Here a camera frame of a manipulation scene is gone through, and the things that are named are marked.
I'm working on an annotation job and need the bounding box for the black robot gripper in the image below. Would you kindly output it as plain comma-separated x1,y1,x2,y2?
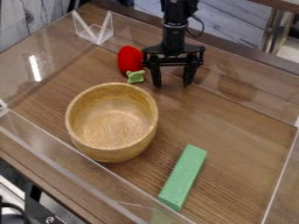
142,44,206,88

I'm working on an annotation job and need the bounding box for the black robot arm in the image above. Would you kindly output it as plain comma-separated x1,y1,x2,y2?
142,0,206,88

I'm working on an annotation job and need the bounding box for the red plush strawberry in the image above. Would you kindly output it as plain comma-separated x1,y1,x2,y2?
118,45,146,84

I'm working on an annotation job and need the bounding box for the round wooden bowl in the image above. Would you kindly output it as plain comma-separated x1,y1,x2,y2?
66,82,159,163

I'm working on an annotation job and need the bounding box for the metal table leg background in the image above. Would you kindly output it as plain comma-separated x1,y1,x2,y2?
264,9,296,55

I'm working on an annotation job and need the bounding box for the green rectangular block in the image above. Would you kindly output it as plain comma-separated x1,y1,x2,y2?
158,144,207,211

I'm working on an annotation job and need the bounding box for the clear acrylic corner bracket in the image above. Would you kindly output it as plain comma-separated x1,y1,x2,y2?
71,11,114,46

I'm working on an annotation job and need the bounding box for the clear acrylic tray wall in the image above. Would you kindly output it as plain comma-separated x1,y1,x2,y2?
0,101,195,224

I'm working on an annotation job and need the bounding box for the black table frame leg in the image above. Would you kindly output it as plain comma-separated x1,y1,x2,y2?
25,185,67,224

